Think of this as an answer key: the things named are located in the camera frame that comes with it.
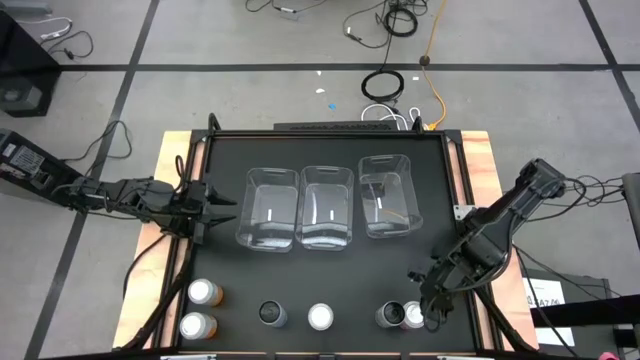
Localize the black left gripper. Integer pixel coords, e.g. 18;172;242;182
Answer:
172;180;239;245

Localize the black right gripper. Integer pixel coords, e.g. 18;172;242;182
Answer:
408;251;464;332

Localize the pink bottle white cap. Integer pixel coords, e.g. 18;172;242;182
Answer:
401;300;426;331

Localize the clear plastic bin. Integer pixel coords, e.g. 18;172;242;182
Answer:
357;153;425;240
294;164;356;252
234;167;301;254

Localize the orange bottle white cap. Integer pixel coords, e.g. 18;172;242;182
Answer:
187;278;225;308
178;311;219;341

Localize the pink silver soda can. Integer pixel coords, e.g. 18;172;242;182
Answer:
307;302;335;332

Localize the white paper sheet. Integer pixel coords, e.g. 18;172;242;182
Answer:
522;277;567;309
534;326;576;348

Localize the black table mat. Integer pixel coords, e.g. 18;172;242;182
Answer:
179;137;476;351

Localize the black power strip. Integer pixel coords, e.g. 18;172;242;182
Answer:
273;121;397;133

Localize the black stand bar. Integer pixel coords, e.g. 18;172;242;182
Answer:
529;293;640;329

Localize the black computer case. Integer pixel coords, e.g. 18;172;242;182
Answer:
0;128;84;206

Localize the black cabinet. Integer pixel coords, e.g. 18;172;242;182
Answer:
0;9;62;119

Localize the thin black floor cable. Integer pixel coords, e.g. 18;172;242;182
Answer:
39;30;95;61
61;119;134;164
343;0;392;50

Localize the black table frame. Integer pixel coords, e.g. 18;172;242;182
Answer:
119;112;537;360

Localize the black cable bundle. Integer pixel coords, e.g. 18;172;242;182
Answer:
514;174;627;346

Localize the black coiled cable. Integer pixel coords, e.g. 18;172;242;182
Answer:
382;4;419;39
360;68;405;104

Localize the black cable with gray adapter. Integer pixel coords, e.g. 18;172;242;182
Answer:
244;0;329;22

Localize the orange yellow cable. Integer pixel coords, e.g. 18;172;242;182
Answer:
421;0;449;130

